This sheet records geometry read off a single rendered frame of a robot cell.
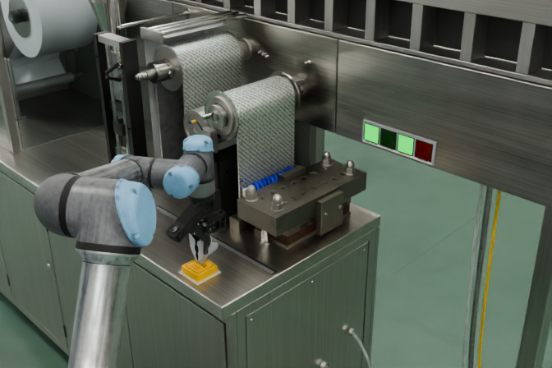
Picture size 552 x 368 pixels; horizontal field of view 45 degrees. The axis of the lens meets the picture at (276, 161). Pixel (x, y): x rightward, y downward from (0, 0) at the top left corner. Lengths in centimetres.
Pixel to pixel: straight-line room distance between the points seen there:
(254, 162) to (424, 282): 165
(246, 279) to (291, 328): 25
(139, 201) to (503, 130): 95
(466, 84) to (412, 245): 205
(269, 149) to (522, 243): 216
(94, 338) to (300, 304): 87
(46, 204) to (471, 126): 107
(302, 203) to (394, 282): 157
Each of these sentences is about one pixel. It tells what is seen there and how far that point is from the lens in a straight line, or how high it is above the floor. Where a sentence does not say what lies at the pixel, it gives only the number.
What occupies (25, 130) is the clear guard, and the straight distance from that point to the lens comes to 274.
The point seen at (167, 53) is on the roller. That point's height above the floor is 138.
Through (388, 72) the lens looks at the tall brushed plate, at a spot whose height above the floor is 138.
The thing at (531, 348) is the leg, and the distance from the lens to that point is 221.
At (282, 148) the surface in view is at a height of 111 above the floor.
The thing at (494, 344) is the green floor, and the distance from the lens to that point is 315.
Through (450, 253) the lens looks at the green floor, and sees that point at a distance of 370.
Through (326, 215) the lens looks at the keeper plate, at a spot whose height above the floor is 97.
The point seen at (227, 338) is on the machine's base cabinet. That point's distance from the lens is 183.
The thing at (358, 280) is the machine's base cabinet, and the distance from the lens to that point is 218.
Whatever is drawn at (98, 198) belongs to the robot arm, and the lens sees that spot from 123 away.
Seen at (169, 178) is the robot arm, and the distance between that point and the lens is 158.
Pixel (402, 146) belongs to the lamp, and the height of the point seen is 118.
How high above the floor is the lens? 194
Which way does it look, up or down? 25 degrees down
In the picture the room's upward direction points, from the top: straight up
